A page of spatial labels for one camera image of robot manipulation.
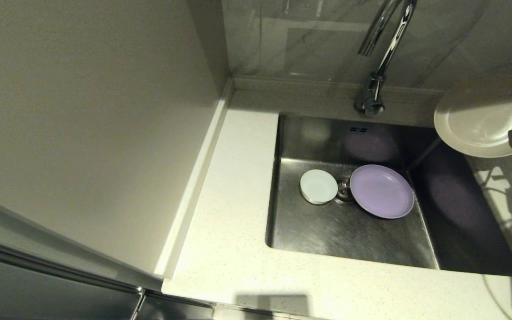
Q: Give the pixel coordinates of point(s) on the chrome gooseneck faucet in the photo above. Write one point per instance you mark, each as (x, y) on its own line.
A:
(374, 89)

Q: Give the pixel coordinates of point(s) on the purple plate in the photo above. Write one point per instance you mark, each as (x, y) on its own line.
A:
(380, 191)

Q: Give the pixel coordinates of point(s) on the small white bowl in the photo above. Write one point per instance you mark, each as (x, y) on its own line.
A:
(318, 186)

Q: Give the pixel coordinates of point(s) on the beige plate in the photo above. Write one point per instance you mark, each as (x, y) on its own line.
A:
(474, 120)

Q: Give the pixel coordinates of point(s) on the round metal drain strainer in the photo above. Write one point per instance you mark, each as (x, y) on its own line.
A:
(344, 191)

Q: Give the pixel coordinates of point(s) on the grey glossy cabinet door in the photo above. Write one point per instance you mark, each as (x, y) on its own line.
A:
(38, 289)

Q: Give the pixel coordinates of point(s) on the stainless steel sink basin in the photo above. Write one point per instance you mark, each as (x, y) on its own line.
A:
(318, 235)

